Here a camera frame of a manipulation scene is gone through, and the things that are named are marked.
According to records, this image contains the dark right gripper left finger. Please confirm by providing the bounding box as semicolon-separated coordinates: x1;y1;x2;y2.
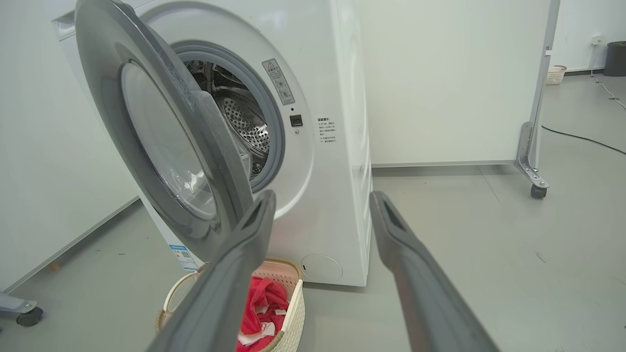
149;190;277;352

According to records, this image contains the black floor cable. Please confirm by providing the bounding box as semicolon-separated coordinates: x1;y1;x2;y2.
541;126;626;156

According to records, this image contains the white floor cable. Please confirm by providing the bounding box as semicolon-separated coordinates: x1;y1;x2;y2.
591;71;626;110

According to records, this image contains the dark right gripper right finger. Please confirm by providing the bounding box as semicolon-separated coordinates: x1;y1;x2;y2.
369;191;499;352

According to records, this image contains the white partition panel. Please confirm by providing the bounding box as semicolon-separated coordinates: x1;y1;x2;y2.
0;0;140;294
359;0;562;168

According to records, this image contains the cream perforated laundry basket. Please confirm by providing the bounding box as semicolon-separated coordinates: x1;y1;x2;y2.
156;259;306;352

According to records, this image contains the grey warning sticker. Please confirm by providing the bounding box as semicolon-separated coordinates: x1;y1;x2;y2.
262;59;295;106

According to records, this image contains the dark grey trash bin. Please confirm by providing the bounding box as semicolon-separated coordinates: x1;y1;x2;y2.
603;42;626;77

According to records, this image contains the metal partition leg with caster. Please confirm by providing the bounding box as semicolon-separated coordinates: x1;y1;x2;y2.
0;292;44;327
514;122;550;199

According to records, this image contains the dark round glass washer door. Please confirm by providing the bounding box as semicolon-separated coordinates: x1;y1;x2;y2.
74;0;255;262

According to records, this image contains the blue energy label sticker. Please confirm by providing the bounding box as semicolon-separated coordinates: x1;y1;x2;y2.
169;244;201;271

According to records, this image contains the white front-load washing machine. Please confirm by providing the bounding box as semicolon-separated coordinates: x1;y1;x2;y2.
51;0;373;287

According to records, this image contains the printed text notice sticker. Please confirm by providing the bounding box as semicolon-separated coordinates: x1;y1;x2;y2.
317;117;337;145

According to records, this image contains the stainless steel washing machine drum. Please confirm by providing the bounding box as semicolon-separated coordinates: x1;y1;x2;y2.
185;60;270;177

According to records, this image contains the red and white garment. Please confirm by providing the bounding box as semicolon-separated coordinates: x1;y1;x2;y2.
236;276;290;352

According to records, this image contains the small cream basket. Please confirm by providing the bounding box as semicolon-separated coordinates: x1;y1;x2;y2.
545;65;568;86

